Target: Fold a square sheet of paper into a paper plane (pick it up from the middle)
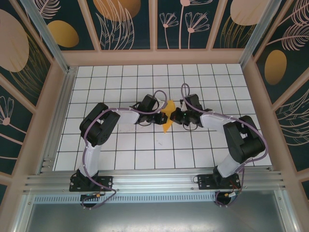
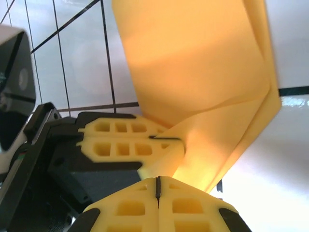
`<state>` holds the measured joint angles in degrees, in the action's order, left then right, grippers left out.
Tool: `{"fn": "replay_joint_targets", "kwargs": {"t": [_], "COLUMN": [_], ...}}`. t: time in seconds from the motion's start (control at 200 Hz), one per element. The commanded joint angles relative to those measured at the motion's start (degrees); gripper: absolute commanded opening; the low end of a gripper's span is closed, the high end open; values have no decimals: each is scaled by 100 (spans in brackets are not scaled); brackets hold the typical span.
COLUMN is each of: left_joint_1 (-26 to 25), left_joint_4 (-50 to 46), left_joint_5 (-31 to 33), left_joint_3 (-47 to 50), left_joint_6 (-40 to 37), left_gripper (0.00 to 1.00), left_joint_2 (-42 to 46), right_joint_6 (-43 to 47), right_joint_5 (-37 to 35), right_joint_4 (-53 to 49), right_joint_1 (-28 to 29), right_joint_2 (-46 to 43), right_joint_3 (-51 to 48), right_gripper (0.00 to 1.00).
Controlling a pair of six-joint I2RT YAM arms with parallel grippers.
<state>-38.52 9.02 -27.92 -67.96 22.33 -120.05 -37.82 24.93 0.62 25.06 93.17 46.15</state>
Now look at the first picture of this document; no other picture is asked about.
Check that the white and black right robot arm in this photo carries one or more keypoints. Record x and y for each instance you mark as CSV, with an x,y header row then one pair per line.
x,y
212,120

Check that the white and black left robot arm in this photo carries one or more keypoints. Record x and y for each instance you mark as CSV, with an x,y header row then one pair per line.
x,y
128,118

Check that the grey metal sheet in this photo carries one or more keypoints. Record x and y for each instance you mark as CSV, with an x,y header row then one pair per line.
x,y
154,217

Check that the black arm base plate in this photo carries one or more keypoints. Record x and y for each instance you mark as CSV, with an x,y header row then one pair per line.
x,y
204,181
106,181

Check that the long aluminium base rail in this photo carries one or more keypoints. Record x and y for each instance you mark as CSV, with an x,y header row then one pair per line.
x,y
154,180

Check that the aluminium side rail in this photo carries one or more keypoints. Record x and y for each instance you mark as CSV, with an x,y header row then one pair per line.
x,y
65,96

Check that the aluminium corner post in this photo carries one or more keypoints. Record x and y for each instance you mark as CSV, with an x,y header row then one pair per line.
x,y
46,33
256,33

